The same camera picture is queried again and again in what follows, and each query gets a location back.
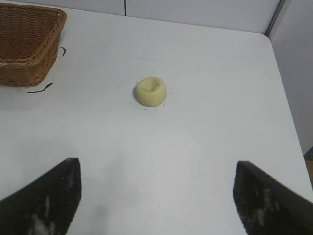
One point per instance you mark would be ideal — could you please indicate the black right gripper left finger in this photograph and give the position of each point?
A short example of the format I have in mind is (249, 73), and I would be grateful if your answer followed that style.
(44, 200)

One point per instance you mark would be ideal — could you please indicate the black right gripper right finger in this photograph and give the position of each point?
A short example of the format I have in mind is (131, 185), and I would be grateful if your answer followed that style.
(269, 203)

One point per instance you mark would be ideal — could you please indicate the pale yellow egg yolk pastry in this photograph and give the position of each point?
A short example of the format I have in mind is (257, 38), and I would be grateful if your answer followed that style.
(149, 93)

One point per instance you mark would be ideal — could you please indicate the brown woven wicker basket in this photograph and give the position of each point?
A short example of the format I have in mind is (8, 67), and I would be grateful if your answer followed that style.
(27, 36)

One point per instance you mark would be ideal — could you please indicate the grey metal frame post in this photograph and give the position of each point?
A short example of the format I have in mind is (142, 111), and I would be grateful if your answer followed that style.
(275, 17)

